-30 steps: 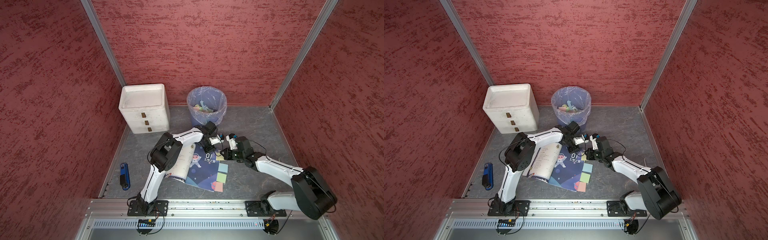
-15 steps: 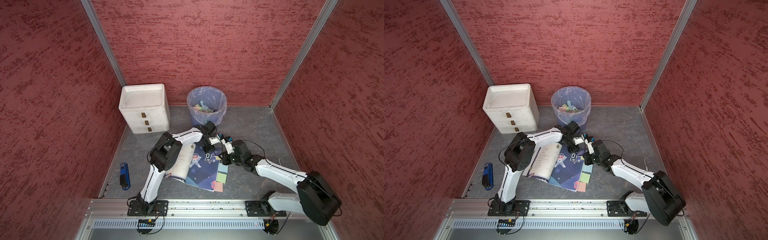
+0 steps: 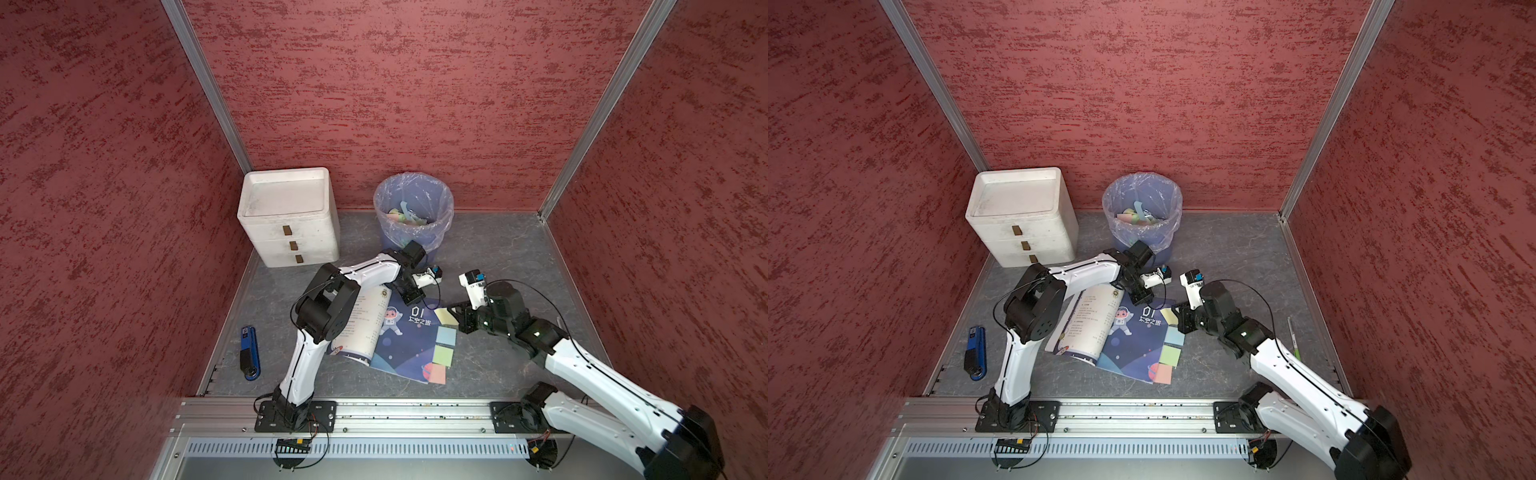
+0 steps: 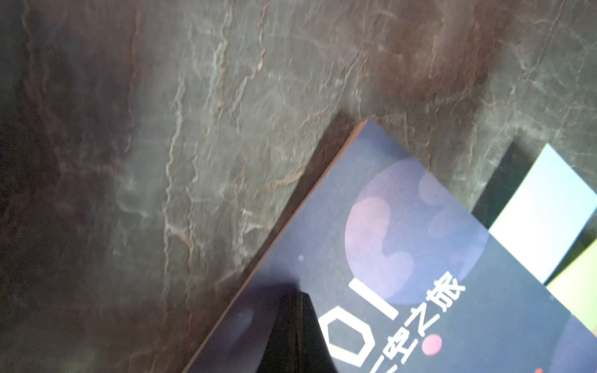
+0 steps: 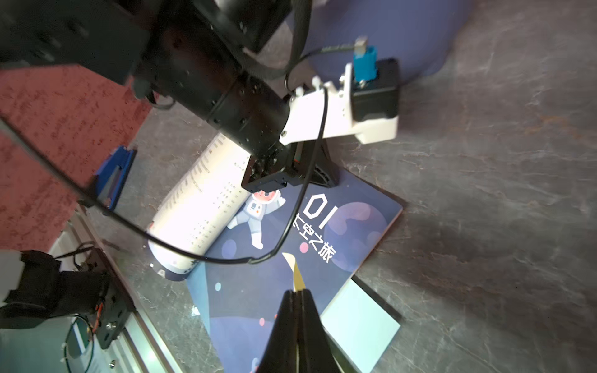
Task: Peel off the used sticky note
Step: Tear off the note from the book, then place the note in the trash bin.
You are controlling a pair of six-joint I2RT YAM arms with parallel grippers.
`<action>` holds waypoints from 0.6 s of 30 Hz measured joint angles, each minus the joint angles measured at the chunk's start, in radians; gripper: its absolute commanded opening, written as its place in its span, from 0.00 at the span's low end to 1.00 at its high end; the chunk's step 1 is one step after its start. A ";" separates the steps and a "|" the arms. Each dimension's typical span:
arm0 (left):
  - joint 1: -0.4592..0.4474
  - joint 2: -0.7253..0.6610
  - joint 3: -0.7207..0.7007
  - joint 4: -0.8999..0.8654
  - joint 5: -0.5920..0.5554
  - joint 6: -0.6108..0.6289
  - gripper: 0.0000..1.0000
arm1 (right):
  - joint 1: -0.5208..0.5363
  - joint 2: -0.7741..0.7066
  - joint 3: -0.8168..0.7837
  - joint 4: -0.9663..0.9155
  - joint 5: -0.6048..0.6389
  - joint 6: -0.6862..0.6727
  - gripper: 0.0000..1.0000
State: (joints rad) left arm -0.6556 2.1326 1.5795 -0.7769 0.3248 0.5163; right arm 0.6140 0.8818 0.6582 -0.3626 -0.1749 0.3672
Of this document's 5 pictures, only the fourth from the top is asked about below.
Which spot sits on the green sticky note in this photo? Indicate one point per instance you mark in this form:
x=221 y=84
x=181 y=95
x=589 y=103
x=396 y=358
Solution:
x=574 y=283

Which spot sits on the blue sticky note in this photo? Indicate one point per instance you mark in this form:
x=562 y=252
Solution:
x=545 y=215

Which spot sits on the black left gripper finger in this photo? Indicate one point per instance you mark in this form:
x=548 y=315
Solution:
x=296 y=343

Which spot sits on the children's book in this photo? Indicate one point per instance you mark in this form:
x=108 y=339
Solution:
x=402 y=279

